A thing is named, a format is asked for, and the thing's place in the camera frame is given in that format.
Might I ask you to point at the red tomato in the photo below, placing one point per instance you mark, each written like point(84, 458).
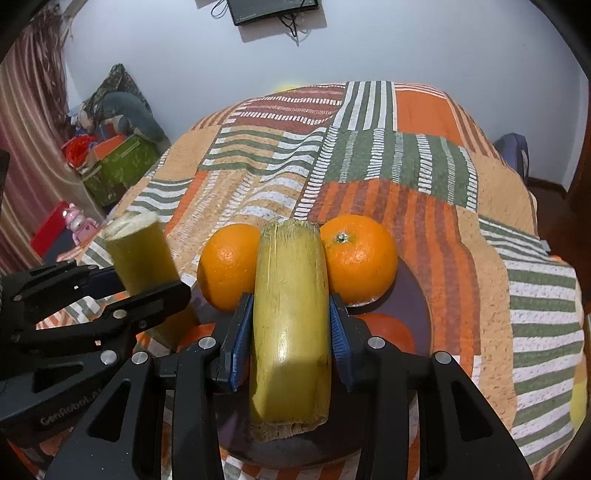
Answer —
point(391, 329)
point(193, 334)

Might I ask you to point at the striped patchwork bed blanket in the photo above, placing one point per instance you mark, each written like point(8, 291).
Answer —
point(501, 392)

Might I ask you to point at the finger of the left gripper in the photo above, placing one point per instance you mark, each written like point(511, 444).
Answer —
point(36, 294)
point(119, 322)

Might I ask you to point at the striped red curtain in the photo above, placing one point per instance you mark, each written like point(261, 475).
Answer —
point(34, 126)

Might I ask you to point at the pink toy figure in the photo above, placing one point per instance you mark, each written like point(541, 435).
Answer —
point(82, 228)

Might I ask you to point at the orange on plate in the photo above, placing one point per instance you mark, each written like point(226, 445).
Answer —
point(227, 265)
point(362, 258)

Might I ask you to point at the orange on plate left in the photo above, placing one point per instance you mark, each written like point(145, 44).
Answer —
point(227, 265)

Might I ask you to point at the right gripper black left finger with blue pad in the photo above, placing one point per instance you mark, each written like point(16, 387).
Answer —
point(120, 436)

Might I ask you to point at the green storage box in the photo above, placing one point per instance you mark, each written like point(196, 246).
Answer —
point(108, 178)

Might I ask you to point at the red box on floor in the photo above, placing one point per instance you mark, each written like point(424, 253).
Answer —
point(53, 238)

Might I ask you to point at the red tomato right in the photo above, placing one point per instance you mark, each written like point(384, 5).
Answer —
point(391, 329)

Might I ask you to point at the black wall device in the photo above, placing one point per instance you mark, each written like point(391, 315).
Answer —
point(288, 13)

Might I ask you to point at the dark blue bag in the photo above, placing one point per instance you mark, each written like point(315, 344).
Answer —
point(514, 150)

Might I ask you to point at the dark purple round plate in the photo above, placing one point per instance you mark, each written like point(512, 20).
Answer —
point(342, 433)

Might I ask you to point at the red tomato left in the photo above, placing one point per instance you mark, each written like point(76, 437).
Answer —
point(193, 334)

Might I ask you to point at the yellow sugarcane piece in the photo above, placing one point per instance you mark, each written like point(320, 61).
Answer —
point(142, 259)
point(291, 368)

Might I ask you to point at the orange on plate right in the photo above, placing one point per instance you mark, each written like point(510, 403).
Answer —
point(362, 258)

